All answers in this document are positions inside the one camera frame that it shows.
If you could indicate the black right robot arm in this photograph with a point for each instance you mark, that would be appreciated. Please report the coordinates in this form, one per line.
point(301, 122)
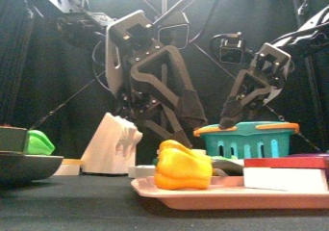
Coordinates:
point(308, 32)

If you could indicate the pink plastic plate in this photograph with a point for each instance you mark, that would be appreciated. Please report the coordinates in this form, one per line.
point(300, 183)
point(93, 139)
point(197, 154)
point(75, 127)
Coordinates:
point(223, 200)

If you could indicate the small green toy food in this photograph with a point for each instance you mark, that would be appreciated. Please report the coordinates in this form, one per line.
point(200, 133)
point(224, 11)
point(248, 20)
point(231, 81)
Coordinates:
point(225, 158)

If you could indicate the white toy knife block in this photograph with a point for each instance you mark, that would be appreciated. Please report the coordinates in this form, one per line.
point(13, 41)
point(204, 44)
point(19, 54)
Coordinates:
point(109, 145)

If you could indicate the small white toy tile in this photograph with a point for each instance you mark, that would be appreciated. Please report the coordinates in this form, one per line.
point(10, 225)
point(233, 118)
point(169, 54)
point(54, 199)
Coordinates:
point(144, 171)

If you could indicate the dark grey toy piece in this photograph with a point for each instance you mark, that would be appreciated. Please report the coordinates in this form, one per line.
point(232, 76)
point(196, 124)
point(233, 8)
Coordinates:
point(229, 167)

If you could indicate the white box red lid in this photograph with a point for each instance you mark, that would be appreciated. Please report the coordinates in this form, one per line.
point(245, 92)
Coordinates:
point(283, 178)

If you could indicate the bright green toy food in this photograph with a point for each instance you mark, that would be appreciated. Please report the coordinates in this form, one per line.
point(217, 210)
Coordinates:
point(39, 143)

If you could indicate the dark grey toy bowl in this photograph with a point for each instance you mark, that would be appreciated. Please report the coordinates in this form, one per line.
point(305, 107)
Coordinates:
point(26, 169)

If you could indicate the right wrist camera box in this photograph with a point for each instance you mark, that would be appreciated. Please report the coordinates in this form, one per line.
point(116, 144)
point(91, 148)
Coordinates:
point(232, 52)

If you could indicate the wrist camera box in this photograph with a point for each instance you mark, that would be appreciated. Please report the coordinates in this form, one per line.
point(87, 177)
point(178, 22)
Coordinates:
point(232, 52)
point(173, 36)

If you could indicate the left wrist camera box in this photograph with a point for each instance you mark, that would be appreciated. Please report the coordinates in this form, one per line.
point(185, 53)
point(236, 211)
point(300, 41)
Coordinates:
point(173, 36)

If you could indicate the black frame side post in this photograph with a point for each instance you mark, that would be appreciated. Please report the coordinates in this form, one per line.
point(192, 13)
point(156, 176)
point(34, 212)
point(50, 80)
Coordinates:
point(312, 97)

